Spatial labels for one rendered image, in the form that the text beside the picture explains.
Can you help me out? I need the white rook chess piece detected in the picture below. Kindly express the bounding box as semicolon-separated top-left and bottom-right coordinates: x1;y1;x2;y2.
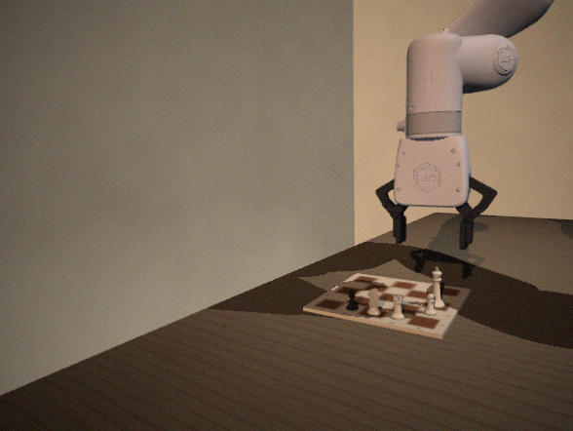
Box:
391;294;405;320

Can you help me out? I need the white knight chess piece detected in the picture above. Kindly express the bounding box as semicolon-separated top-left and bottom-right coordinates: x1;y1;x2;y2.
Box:
367;289;381;316

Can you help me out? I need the checkered chessboard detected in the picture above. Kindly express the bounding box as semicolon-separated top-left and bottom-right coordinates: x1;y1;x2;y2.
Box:
303;273;471;339

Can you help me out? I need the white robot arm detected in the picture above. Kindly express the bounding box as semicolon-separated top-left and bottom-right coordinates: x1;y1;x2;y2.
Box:
397;0;554;136

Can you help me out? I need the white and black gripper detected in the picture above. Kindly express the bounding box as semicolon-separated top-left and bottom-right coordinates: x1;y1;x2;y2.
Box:
375;133;497;250

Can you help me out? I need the white pawn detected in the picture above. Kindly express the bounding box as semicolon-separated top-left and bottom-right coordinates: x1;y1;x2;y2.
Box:
424;294;437;316

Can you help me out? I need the white chess king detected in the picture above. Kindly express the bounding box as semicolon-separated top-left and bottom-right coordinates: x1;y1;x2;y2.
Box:
432;267;444;308

